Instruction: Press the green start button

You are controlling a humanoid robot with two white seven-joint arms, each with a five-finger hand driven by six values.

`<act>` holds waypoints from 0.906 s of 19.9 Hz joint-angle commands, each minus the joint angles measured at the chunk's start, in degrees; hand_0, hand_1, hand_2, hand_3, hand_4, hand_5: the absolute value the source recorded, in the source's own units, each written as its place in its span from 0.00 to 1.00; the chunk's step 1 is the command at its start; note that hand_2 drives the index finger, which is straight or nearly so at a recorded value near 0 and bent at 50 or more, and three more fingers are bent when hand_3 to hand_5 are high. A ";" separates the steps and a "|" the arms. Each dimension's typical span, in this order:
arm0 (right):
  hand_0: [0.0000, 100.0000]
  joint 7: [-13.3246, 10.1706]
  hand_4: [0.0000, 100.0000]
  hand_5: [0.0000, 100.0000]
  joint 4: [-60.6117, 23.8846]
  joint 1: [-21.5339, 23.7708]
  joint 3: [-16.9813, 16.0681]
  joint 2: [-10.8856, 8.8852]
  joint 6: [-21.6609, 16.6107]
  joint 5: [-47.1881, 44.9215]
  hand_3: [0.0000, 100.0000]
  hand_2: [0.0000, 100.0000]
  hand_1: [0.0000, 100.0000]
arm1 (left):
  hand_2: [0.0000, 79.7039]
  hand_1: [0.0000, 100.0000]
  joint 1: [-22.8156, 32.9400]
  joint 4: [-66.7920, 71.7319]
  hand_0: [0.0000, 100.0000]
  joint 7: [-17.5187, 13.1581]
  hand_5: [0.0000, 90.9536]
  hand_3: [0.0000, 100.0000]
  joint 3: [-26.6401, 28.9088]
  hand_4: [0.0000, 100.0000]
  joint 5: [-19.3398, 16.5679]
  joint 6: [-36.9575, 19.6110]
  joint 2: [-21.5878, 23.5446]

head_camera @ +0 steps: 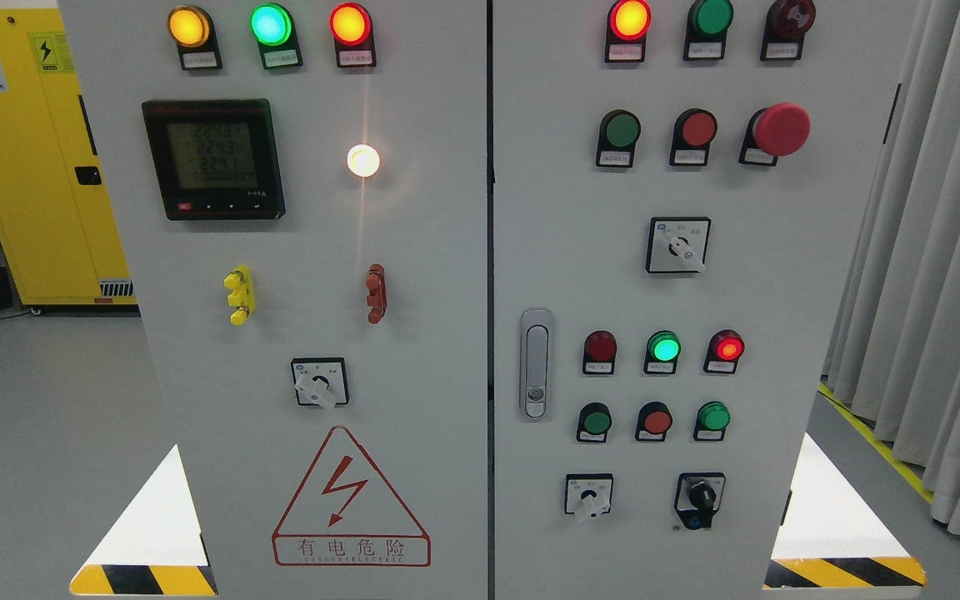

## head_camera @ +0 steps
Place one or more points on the red push button row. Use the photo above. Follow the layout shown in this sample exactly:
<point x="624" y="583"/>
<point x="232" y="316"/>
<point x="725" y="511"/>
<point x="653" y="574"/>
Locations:
<point x="692" y="134"/>
<point x="654" y="421"/>

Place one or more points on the red indicator lamp top right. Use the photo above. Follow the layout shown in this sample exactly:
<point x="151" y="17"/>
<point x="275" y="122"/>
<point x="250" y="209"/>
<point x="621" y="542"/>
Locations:
<point x="627" y="27"/>

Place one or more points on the green push button lower right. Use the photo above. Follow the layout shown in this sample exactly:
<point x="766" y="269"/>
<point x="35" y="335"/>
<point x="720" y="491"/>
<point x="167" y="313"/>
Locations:
<point x="712" y="421"/>

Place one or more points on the red push button upper row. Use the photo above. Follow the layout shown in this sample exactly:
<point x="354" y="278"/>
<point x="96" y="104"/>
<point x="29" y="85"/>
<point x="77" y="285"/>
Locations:
<point x="692" y="134"/>

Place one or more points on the silver cabinet door handle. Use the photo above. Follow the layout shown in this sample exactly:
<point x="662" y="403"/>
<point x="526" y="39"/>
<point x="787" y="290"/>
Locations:
<point x="535" y="331"/>

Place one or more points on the red indicator lamp top left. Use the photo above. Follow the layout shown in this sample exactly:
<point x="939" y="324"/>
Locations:
<point x="351" y="27"/>

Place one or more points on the yellow indicator lamp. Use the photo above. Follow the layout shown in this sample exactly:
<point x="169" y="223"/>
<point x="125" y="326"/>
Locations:
<point x="194" y="34"/>

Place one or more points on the black digital power meter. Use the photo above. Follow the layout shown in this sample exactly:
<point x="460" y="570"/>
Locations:
<point x="215" y="159"/>

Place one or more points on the lit green indicator lamp middle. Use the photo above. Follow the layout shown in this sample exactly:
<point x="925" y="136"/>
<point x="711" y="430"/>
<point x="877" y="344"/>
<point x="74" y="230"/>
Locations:
<point x="662" y="353"/>

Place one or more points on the dark red buzzer lamp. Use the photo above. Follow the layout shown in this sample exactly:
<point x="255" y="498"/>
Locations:
<point x="786" y="24"/>

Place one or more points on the right striped cabinet base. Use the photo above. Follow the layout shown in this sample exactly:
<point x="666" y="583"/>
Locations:
<point x="831" y="545"/>

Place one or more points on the upper right rotary selector switch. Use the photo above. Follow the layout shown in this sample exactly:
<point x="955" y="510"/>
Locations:
<point x="677" y="245"/>

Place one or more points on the grey curtain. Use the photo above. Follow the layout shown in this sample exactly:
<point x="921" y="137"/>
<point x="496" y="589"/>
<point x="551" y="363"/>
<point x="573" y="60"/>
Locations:
<point x="894" y="358"/>

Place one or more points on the yellow test terminal block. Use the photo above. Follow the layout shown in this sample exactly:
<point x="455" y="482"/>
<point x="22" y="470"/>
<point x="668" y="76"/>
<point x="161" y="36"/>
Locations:
<point x="241" y="298"/>

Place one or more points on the left striped cabinet base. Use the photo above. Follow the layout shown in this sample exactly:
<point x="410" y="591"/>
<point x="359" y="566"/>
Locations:
<point x="155" y="548"/>

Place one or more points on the dark red indicator lamp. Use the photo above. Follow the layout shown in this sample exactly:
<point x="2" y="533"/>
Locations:
<point x="599" y="353"/>

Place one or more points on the red emergency stop mushroom button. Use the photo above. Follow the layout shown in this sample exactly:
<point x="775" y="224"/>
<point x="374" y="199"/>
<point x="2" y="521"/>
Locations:
<point x="774" y="132"/>

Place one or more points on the green indicator lamp top right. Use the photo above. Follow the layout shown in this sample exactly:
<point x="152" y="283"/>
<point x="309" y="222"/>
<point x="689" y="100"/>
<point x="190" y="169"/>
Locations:
<point x="706" y="30"/>

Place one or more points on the lit red indicator lamp middle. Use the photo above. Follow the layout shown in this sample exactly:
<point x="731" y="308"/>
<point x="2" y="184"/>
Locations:
<point x="723" y="352"/>

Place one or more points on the red test terminal block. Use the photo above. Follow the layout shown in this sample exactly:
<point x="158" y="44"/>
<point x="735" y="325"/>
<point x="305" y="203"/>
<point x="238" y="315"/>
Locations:
<point x="377" y="293"/>

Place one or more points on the white lit indicator lamp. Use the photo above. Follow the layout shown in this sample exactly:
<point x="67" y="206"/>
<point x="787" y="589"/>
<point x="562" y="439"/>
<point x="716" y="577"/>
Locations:
<point x="363" y="160"/>

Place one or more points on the striped cabinet base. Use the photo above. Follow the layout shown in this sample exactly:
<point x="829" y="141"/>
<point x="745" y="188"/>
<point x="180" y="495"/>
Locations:
<point x="155" y="548"/>
<point x="831" y="545"/>

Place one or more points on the red electrical hazard warning sticker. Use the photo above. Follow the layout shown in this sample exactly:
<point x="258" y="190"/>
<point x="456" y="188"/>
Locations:
<point x="345" y="513"/>

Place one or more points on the red push button lower row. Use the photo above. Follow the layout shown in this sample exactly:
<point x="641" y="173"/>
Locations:
<point x="654" y="421"/>

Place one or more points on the green start push button left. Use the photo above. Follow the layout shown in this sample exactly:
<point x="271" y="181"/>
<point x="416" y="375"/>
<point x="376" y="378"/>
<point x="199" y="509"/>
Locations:
<point x="593" y="423"/>

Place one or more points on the black knob selector switch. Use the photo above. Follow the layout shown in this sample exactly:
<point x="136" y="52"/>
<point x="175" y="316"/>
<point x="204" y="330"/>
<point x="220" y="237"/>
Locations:
<point x="698" y="498"/>

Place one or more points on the left door rotary selector switch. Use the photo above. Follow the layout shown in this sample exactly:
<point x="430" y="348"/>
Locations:
<point x="320" y="381"/>

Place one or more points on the grey electrical control cabinet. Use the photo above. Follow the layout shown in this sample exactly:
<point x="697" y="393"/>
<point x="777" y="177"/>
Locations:
<point x="488" y="203"/>

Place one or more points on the green indicator lamp top left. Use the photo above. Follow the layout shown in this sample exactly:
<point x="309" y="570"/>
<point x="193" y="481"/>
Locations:
<point x="274" y="30"/>

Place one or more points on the yellow safety storage cabinet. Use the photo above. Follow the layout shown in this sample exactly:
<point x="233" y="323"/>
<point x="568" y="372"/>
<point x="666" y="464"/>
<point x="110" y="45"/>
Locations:
<point x="57" y="227"/>

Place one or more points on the lower white rotary selector switch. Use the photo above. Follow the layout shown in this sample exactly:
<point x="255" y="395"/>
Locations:
<point x="587" y="496"/>

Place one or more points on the green push button upper row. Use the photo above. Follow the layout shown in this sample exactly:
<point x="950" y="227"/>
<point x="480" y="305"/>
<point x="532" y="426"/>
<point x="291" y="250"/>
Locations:
<point x="618" y="133"/>

